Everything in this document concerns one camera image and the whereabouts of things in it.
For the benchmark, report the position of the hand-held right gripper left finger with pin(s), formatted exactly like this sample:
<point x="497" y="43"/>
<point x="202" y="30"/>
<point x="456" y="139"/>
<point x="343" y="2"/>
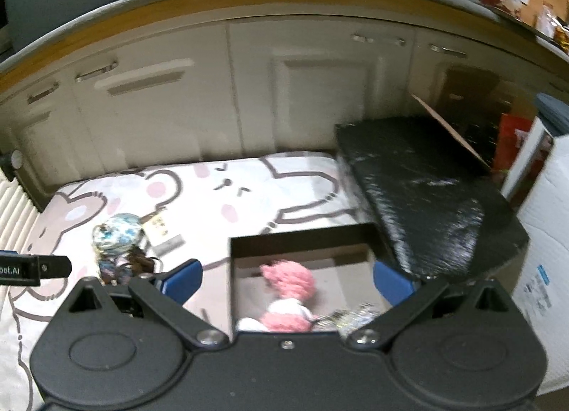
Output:
<point x="183" y="280"/>

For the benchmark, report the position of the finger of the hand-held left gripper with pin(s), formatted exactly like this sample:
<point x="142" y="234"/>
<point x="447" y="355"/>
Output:
<point x="55" y="267"/>

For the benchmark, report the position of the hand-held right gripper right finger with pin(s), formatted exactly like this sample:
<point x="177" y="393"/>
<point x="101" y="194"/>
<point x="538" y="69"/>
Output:
<point x="391" y="282"/>

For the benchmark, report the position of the blue floral satin pouch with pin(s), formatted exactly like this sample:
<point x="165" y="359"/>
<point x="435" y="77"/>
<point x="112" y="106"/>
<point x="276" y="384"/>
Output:
<point x="118" y="231"/>

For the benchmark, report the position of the dark cardboard box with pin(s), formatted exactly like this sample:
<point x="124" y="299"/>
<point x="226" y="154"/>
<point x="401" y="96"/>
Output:
<point x="302" y="255"/>

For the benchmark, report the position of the silver crinkly packet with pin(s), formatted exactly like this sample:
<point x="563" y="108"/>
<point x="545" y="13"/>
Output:
<point x="355" y="317"/>

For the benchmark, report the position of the white ribbed panel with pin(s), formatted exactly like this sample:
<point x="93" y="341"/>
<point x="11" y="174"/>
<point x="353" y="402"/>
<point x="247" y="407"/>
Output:
<point x="15" y="215"/>

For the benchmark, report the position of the small blue floral pouch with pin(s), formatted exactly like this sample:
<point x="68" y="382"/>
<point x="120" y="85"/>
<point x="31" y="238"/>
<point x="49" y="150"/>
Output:
<point x="111" y="268"/>

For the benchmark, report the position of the yellowish card tag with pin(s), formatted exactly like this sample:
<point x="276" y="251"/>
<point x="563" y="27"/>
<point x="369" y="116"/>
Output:
<point x="160" y="229"/>

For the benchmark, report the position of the black plastic-wrapped box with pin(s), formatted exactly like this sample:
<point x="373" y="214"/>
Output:
<point x="422" y="189"/>

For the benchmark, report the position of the pink plush toy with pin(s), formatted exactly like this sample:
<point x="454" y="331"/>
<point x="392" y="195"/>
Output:
<point x="289" y="280"/>

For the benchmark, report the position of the bear print blanket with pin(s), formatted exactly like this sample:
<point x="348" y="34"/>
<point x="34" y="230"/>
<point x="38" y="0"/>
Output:
<point x="266" y="197"/>

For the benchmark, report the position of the brown cardboard flap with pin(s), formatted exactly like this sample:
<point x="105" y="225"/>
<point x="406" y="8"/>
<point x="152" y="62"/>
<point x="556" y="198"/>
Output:
<point x="466" y="145"/>

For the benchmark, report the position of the cream cabinet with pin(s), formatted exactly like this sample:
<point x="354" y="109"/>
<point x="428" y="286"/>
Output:
<point x="178" y="117"/>

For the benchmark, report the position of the red bag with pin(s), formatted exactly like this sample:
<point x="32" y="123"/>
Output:
<point x="511" y="140"/>

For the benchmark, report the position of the colourful snack packets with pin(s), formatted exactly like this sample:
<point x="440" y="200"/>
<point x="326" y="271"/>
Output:
<point x="553" y="24"/>

